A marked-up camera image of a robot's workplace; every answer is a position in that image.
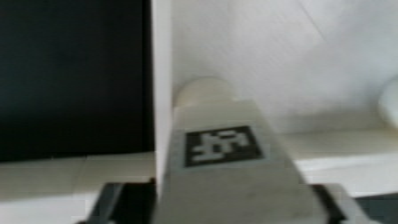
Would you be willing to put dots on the white table leg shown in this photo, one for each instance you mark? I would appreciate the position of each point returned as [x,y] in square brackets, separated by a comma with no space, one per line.
[229,181]

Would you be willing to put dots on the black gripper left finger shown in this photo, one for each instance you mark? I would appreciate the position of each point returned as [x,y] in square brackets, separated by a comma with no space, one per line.
[124,203]

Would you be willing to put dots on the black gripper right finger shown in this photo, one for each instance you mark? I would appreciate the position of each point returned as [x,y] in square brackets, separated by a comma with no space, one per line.
[337,208]

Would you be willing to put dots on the white square tabletop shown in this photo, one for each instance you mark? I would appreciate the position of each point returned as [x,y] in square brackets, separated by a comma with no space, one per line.
[305,53]

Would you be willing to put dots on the white U-shaped obstacle fence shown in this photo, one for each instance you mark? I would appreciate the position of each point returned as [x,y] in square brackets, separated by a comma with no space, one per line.
[48,187]

